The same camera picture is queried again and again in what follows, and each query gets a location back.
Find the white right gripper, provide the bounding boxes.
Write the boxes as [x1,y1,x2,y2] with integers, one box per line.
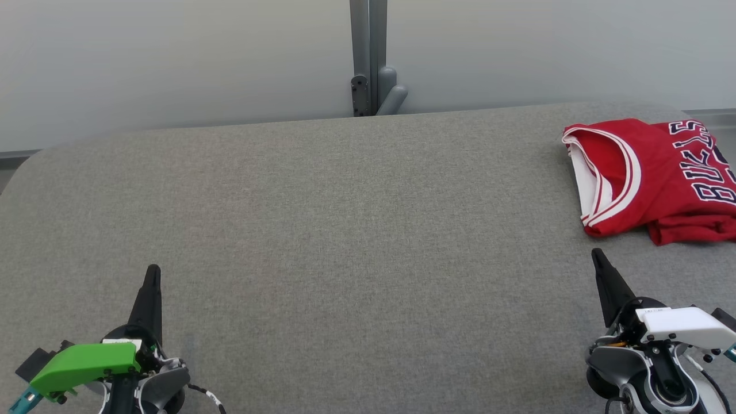
[591,248,736,350]

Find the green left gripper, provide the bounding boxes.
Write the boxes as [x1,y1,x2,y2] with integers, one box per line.
[29,264,163,399]

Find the red basketball jersey white trim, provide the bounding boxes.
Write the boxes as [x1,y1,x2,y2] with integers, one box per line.
[562,118,736,246]

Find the grey fabric sofa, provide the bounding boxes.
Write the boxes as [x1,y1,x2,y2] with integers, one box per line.
[0,102,736,414]

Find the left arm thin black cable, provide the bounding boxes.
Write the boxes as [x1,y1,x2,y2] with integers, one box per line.
[185,382,227,414]

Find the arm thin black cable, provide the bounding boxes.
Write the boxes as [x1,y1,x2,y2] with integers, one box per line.
[185,382,227,414]
[687,354,731,414]

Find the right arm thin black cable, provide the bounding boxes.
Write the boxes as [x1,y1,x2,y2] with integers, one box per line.
[687,354,731,414]

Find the left teal camera plug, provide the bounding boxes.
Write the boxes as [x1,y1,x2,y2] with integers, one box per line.
[9,386,41,414]

